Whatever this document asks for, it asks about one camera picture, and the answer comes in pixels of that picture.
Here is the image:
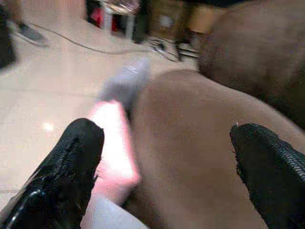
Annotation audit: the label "black tangled cables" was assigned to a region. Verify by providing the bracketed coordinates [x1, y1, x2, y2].
[149, 37, 201, 63]

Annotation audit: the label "brown pillow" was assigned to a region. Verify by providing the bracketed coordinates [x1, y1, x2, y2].
[123, 69, 305, 229]

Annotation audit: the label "thin black floor cable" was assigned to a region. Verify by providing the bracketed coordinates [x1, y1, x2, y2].
[23, 21, 153, 55]

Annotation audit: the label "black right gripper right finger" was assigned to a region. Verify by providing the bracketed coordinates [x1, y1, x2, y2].
[229, 123, 305, 229]

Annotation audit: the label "brown sofa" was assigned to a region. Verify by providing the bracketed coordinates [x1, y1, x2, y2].
[196, 0, 305, 131]

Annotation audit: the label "grey slipper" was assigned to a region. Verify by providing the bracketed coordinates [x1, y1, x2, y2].
[14, 21, 50, 47]

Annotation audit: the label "black furniture edge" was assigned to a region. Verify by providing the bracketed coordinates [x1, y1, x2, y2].
[0, 4, 16, 70]

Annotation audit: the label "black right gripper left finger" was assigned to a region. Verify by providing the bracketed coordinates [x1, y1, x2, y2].
[0, 118, 105, 229]

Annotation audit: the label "red and black cabinet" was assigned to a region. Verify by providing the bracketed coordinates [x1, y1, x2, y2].
[85, 0, 147, 43]

